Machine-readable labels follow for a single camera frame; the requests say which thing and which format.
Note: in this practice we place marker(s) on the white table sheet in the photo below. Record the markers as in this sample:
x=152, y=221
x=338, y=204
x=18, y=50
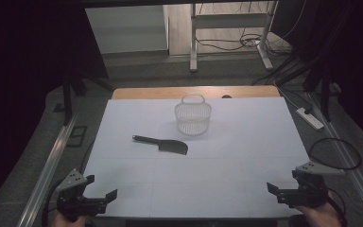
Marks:
x=233, y=164

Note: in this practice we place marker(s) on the black stand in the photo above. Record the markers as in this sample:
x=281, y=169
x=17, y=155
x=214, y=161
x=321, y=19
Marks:
x=326, y=94
x=67, y=94

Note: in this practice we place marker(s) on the black floor frame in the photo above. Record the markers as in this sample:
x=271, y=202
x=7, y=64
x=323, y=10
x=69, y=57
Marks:
x=76, y=136

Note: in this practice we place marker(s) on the white plastic basket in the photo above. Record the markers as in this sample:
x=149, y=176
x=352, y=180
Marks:
x=192, y=126

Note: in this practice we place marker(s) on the white metal desk frame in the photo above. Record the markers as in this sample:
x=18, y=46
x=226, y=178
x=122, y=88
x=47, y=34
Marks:
x=230, y=21

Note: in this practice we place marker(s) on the white power strip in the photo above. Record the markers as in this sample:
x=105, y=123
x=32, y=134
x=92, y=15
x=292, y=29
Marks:
x=310, y=119

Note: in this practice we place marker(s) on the dark kitchen knife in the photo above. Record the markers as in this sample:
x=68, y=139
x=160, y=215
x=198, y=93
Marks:
x=170, y=147

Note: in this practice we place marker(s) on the person's right hand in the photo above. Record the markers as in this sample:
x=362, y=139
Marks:
x=321, y=217

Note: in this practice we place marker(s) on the metal floor rail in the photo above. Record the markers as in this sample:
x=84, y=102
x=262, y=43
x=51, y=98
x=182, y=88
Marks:
x=47, y=173
x=353, y=164

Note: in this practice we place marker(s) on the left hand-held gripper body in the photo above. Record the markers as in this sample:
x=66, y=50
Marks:
x=72, y=181

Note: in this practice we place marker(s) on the person's left hand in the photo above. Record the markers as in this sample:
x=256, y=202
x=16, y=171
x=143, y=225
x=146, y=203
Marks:
x=63, y=222

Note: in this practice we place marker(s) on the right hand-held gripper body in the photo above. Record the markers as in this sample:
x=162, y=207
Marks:
x=312, y=189

